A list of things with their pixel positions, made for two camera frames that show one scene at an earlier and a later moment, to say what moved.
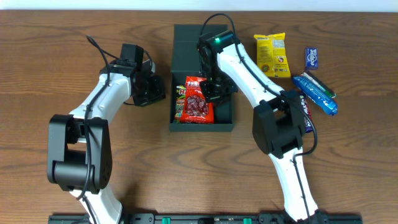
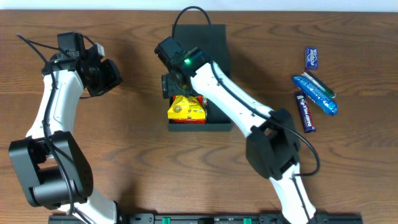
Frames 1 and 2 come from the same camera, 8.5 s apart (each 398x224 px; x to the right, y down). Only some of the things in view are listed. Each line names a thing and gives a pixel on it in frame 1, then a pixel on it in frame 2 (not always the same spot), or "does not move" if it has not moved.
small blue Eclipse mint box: [311, 58] does not move
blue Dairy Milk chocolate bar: [308, 123] does not move
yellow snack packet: [272, 57] → [186, 107]
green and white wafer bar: [319, 83] does not move
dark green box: [187, 63] does not move
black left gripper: [150, 92] → [109, 78]
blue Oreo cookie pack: [318, 96] does not move
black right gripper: [218, 91] → [168, 86]
